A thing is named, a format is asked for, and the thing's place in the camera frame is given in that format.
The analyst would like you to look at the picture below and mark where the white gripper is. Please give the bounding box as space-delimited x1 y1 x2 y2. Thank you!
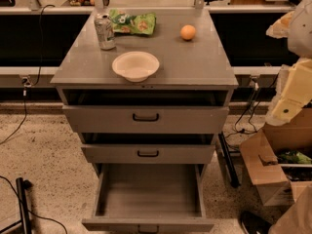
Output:
265 58 312 126

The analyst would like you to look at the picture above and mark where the orange fruit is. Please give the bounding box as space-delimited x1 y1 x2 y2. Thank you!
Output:
180 24 196 41

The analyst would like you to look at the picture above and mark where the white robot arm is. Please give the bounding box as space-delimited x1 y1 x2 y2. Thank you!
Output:
265 0 312 126

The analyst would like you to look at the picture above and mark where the grey drawer cabinet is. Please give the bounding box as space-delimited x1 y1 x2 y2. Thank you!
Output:
52 9 238 174

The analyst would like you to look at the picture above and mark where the grey bottom drawer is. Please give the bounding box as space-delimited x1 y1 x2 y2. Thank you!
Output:
82 164 214 234

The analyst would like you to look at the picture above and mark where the grey drawer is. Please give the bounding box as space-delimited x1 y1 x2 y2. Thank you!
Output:
82 164 214 234
82 144 215 164
63 105 228 134

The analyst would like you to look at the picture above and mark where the grey middle drawer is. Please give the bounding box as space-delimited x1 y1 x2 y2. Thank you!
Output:
82 144 215 164

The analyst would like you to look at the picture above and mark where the grey top drawer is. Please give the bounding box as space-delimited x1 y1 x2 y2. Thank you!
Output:
63 105 228 134

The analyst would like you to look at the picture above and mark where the green bag in box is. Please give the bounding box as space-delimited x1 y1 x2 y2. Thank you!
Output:
277 150 312 165

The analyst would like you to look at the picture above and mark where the brown cardboard box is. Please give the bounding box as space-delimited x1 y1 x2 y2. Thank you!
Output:
240 108 312 206

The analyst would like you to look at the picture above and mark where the black bar on floor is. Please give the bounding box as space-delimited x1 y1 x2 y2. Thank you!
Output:
218 133 240 188

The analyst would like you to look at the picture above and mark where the brown paper bag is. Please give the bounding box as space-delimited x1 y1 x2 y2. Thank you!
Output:
268 185 312 234

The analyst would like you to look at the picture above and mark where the white paper bowl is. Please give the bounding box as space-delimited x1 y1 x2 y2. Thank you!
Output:
112 52 160 82

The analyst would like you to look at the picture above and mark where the green chip bag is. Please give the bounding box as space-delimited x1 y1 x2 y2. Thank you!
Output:
109 9 156 35

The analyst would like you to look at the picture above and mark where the silver soda can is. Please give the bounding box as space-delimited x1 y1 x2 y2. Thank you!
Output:
94 14 116 50

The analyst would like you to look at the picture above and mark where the black stand leg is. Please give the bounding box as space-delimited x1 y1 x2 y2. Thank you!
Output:
0 177 32 234

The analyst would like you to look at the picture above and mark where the black cables right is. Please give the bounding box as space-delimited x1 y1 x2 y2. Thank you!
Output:
225 71 281 139

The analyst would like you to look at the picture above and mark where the black floor cable left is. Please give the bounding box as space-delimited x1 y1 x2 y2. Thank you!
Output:
0 3 57 146

